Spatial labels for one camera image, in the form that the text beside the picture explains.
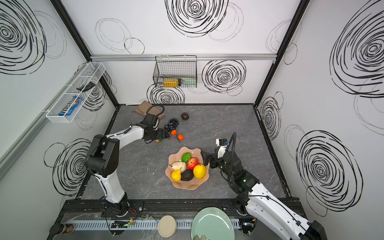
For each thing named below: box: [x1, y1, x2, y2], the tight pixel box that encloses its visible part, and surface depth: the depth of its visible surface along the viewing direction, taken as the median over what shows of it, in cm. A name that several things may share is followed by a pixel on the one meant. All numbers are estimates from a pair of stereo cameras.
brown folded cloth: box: [132, 100, 166, 119], surface depth 118 cm
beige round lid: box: [157, 215, 177, 238], surface depth 65 cm
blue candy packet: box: [58, 96, 83, 116], surface depth 72 cm
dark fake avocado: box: [180, 169, 194, 181], surface depth 81 cm
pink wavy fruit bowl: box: [165, 146, 210, 191], surface depth 82 cm
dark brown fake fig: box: [181, 112, 190, 121], surface depth 111 cm
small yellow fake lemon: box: [171, 169, 182, 181], surface depth 80 cm
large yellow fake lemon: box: [193, 164, 206, 179], surface depth 80 cm
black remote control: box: [76, 81, 96, 92], surface depth 82 cm
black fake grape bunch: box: [164, 118, 180, 139], surface depth 104 cm
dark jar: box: [49, 223, 76, 235], surface depth 65 cm
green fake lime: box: [181, 152, 192, 163], surface depth 88 cm
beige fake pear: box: [169, 161, 187, 173], surface depth 83 cm
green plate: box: [191, 207, 235, 240], surface depth 70 cm
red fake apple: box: [187, 157, 200, 171], surface depth 84 cm
